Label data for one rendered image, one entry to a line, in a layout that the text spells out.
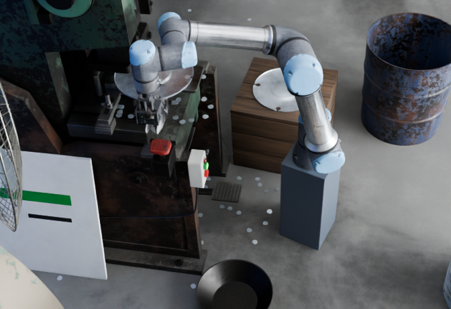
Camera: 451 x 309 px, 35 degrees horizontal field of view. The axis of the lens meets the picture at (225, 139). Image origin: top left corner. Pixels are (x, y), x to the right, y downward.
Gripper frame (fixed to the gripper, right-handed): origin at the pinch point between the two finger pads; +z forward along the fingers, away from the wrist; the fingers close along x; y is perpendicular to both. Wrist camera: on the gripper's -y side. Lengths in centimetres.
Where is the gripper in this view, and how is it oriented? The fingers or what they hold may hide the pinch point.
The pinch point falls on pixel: (156, 128)
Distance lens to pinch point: 231.3
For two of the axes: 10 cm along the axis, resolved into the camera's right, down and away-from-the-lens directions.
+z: 0.4, 7.0, 7.1
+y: -1.8, 7.1, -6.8
